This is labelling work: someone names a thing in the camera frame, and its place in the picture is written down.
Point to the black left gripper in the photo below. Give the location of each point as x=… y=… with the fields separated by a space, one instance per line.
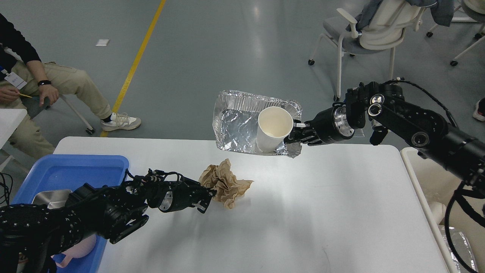
x=188 y=194

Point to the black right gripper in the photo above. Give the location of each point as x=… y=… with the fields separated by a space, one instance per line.
x=328 y=127

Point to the brown paper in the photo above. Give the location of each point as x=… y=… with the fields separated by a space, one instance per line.
x=228 y=187

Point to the cream paper cup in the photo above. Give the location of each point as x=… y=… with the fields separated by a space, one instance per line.
x=274 y=124

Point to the aluminium foil tray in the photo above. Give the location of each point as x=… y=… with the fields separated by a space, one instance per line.
x=235 y=122

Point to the pink mug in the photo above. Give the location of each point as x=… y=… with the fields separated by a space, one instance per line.
x=79 y=250

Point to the square steel tray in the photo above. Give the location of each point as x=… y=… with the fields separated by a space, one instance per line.
x=53 y=199

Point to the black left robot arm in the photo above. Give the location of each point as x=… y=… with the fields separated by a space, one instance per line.
x=113 y=212

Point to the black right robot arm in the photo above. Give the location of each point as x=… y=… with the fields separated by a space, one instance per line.
x=427 y=131

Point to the person left hand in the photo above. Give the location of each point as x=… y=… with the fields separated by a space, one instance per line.
x=47 y=93

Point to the person right hand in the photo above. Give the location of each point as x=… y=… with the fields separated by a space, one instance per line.
x=8 y=94

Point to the white office chair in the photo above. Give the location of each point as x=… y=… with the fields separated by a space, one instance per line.
x=386 y=30

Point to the blue plastic tray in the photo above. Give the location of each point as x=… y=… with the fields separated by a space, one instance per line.
x=71 y=171

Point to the white cup in bin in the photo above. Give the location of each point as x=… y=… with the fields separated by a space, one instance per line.
x=438 y=211

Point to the person in blue sweater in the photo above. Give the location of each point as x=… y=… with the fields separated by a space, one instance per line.
x=479 y=111

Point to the grey jacket on chair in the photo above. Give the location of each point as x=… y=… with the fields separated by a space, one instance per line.
x=442 y=11

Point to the foil tray in bin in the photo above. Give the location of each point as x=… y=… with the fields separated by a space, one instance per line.
x=462 y=247

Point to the white side table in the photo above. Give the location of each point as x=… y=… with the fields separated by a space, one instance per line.
x=9 y=121

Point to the person in black sweater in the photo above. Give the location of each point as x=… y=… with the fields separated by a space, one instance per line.
x=20 y=58

